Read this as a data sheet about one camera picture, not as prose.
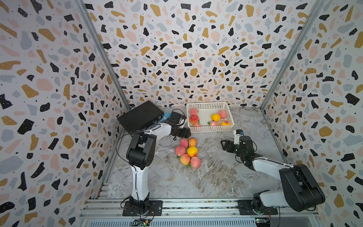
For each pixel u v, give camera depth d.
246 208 0.73
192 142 0.94
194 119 1.06
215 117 1.09
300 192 0.43
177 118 0.83
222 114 1.10
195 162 0.84
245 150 0.71
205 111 1.20
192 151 0.89
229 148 0.82
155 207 0.74
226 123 1.04
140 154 0.53
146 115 1.11
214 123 1.06
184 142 0.95
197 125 1.04
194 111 1.16
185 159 0.86
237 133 0.83
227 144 0.83
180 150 0.90
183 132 0.90
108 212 0.74
